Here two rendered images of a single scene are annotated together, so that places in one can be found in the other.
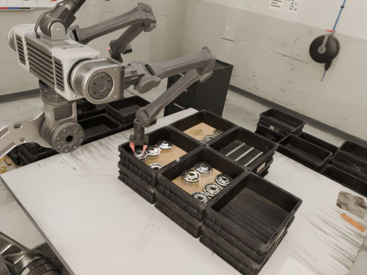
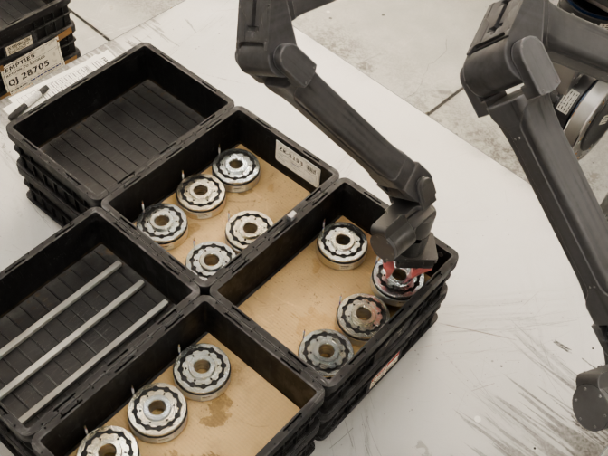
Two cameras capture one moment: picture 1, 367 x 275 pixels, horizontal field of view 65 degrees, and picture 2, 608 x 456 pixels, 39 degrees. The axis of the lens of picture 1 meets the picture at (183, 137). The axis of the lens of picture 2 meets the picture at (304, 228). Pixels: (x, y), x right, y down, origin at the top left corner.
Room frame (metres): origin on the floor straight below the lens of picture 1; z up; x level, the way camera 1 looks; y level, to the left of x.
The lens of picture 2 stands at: (2.30, 0.06, 2.25)
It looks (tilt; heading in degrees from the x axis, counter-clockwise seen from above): 51 degrees down; 181
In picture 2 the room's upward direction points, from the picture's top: 5 degrees clockwise
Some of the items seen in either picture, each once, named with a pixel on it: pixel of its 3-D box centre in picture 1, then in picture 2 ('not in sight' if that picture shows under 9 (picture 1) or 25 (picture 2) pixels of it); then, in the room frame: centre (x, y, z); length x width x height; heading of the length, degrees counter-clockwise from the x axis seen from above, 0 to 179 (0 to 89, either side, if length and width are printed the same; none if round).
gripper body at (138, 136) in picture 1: (138, 135); (411, 239); (1.31, 0.24, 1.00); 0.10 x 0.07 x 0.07; 99
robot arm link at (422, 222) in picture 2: (140, 124); (415, 221); (1.31, 0.24, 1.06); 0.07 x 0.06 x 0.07; 141
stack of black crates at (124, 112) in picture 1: (130, 124); not in sight; (2.49, 0.55, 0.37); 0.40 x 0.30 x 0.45; 142
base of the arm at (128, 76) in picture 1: (122, 76); not in sight; (0.94, 0.24, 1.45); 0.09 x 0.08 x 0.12; 52
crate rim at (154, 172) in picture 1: (161, 147); (337, 276); (1.35, 0.11, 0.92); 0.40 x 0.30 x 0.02; 144
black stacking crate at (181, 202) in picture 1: (202, 181); (223, 208); (1.17, -0.13, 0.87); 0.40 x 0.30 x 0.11; 144
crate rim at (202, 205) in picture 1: (204, 173); (223, 192); (1.17, -0.13, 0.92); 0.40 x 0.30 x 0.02; 144
